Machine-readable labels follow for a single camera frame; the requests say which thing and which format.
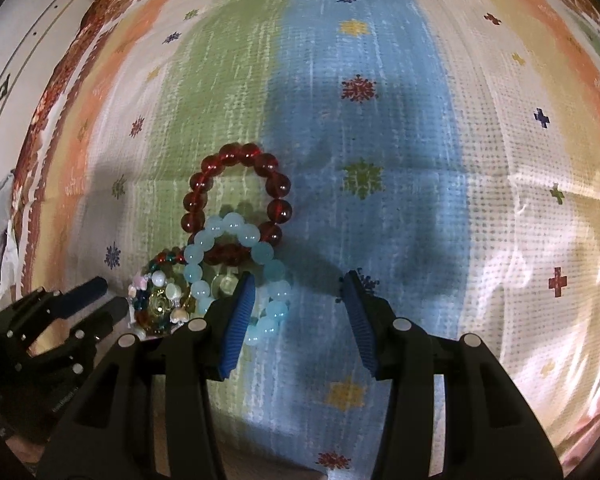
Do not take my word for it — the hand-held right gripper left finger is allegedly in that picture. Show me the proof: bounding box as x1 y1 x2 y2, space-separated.
35 271 257 480

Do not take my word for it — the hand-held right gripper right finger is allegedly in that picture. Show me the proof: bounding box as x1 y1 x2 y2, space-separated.
341 270 565 480

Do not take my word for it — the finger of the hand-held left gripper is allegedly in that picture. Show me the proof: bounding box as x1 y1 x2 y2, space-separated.
11 276 108 322
60 297 128 358

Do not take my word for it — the multicoloured charm bracelet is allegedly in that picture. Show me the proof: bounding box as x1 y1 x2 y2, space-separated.
128 247 206 339

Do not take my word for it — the light blue bead bracelet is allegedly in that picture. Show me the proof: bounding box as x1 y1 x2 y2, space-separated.
183 212 293 347

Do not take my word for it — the dark red bead bracelet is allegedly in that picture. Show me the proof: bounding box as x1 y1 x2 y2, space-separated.
181 142 294 267

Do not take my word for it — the striped patterned blanket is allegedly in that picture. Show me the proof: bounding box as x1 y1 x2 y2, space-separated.
10 0 600 480

